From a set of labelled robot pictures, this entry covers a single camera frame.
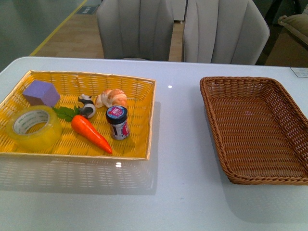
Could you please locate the brown wicker basket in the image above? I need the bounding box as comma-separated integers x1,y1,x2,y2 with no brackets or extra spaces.
200,77,308,185

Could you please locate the clear yellow tape roll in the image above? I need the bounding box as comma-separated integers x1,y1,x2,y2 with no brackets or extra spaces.
6,105,62,152

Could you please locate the yellow woven basket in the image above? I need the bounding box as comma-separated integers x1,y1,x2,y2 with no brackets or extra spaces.
0,70,155,160

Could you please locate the small blue lidded jar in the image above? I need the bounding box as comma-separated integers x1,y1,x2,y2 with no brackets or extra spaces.
105,105,129,141

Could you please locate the toy croissant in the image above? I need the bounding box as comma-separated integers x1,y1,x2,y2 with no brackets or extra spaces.
94,89,128,108

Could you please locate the black white animal figurine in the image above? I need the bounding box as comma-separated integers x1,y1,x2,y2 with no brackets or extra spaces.
78,94,96,118

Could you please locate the orange toy carrot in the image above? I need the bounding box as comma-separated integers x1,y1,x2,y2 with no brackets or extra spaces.
52,106,113,154

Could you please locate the left grey upholstered chair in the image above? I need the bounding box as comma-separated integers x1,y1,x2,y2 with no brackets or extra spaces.
96,0,174,61

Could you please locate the grey upholstered chair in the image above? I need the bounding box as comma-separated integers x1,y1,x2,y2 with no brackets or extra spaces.
182,0,270,65
96,0,174,61

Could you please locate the right grey upholstered chair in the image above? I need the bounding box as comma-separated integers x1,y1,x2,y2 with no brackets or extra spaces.
182,0,270,65

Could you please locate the purple foam cube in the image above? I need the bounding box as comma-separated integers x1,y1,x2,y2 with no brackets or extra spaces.
23,80,60,107

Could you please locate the table label sticker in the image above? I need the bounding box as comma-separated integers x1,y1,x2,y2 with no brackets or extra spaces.
290,67,308,78

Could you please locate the tan cushioned sofa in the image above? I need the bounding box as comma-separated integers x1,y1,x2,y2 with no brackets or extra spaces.
278,14,308,44

